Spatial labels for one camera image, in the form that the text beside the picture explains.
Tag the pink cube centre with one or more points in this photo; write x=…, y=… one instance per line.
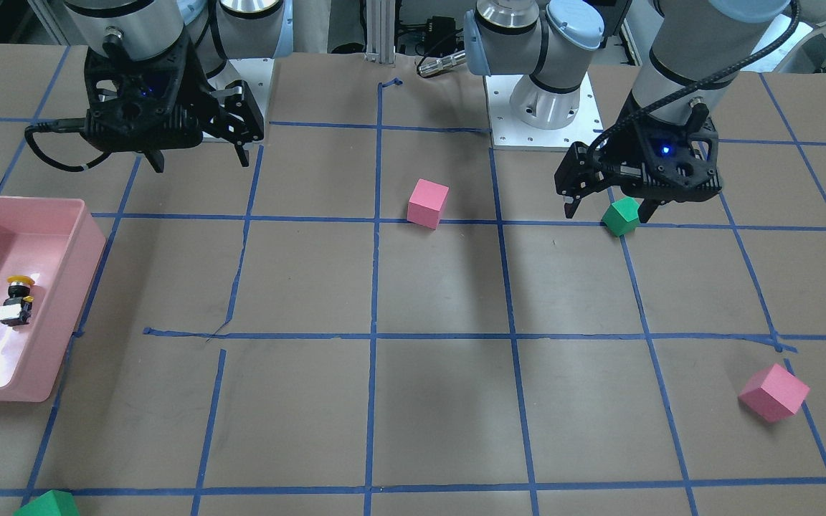
x=427, y=203

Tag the pink cube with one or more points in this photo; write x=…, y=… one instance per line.
x=774, y=394
x=427, y=203

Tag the green cube bottom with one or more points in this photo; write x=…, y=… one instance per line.
x=51, y=503

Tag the green cube near gripper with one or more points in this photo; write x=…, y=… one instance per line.
x=622, y=216

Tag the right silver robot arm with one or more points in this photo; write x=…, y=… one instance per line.
x=219, y=30

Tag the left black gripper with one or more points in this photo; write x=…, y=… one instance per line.
x=617, y=152

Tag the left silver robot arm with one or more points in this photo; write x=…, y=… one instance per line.
x=697, y=52

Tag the pink plastic bin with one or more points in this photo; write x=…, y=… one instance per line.
x=58, y=244

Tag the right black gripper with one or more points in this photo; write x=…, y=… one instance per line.
x=206, y=92

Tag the yellow push button switch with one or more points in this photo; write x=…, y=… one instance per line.
x=16, y=310

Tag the aluminium frame post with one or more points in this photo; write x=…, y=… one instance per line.
x=380, y=31

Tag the silver cable connector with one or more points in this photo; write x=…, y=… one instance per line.
x=441, y=65

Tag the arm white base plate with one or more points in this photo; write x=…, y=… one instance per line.
x=257, y=74
x=524, y=117

